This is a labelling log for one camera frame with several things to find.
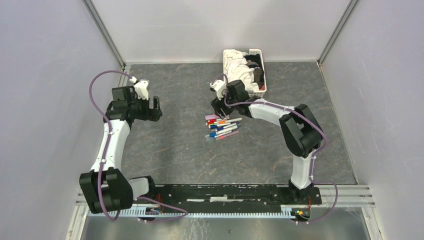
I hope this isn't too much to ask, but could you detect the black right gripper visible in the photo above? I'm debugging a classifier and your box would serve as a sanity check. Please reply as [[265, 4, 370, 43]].
[[210, 88, 238, 120]]

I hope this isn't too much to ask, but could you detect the orange capped white marker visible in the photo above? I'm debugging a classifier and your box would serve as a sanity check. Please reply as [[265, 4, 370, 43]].
[[207, 119, 238, 128]]

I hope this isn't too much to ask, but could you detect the red capped white marker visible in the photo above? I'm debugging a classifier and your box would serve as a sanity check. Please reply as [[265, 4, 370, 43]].
[[206, 117, 243, 125]]

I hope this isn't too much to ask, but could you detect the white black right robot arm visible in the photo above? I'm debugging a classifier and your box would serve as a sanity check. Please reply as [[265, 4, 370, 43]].
[[209, 79, 326, 204]]

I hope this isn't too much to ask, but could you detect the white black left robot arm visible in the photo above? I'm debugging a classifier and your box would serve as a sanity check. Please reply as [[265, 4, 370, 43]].
[[79, 86, 163, 214]]

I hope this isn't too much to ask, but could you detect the pink gel pen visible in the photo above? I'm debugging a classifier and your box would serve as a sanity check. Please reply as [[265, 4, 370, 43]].
[[215, 130, 240, 140]]

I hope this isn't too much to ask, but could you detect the blue capped thick marker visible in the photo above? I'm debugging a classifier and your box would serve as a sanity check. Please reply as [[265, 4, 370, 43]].
[[205, 125, 239, 139]]

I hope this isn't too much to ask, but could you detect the white plastic basket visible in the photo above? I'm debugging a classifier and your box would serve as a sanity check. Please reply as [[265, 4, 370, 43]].
[[223, 48, 267, 98]]

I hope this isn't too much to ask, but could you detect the white cloth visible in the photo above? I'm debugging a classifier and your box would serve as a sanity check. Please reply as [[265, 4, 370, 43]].
[[223, 49, 260, 92]]

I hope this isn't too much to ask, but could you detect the black cloth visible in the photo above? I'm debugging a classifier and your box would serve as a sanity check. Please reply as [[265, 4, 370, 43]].
[[245, 53, 266, 91]]

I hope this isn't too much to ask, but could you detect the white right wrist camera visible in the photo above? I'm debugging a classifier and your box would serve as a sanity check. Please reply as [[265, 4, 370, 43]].
[[209, 79, 227, 100]]

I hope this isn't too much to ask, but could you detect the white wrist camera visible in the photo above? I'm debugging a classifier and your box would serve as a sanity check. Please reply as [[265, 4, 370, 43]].
[[133, 79, 149, 100], [209, 79, 227, 100]]

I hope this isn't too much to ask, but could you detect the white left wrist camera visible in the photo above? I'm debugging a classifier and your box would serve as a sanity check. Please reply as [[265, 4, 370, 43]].
[[133, 79, 149, 100]]

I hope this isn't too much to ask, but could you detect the white slotted cable duct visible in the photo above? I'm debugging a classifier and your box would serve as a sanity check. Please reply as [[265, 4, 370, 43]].
[[88, 206, 296, 219]]

